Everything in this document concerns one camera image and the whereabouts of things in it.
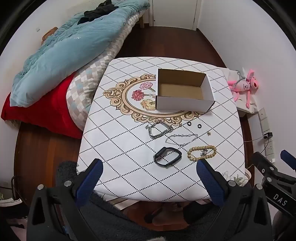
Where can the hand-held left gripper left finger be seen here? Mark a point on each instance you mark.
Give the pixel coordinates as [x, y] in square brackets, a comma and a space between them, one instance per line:
[90, 180]

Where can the grey wall socket panel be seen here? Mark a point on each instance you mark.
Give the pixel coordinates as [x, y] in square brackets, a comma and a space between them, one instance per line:
[264, 119]

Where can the white wall socket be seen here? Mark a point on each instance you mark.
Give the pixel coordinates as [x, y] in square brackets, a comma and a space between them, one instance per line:
[270, 149]

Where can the white diamond pattern tablecloth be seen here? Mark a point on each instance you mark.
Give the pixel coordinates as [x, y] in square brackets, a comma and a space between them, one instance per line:
[129, 148]

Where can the black charger plug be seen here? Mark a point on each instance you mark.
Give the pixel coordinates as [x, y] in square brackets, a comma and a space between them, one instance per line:
[268, 135]

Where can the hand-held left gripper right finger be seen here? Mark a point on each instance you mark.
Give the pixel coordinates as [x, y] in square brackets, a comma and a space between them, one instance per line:
[211, 183]

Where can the cardboard box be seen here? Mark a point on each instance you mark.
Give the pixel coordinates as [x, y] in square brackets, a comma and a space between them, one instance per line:
[185, 92]

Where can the small silver charm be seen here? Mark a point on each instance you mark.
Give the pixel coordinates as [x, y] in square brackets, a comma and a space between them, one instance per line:
[203, 152]

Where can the wooden bed leg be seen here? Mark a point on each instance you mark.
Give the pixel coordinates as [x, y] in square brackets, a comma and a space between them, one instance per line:
[141, 22]

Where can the red blanket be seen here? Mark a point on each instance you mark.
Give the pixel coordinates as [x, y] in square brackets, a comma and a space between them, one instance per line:
[46, 109]

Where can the white door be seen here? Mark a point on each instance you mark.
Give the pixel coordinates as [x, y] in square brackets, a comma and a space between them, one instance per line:
[173, 14]

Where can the pink plush toy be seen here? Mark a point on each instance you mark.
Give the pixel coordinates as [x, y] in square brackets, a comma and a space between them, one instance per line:
[244, 85]

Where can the black clothes pile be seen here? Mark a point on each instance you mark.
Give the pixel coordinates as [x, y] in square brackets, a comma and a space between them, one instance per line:
[97, 12]

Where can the brown plush toy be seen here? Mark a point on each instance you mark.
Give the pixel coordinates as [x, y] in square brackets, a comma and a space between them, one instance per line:
[49, 33]

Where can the light blue quilt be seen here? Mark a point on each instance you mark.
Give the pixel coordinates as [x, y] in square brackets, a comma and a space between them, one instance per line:
[69, 46]

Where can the black smart band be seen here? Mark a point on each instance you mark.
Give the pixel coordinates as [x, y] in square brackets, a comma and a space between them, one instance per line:
[159, 154]

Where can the checkered beige bed sheet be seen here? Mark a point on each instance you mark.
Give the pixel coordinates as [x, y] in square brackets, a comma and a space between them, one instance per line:
[85, 78]

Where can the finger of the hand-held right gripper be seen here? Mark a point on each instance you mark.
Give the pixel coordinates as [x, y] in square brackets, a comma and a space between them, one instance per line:
[288, 156]
[263, 162]

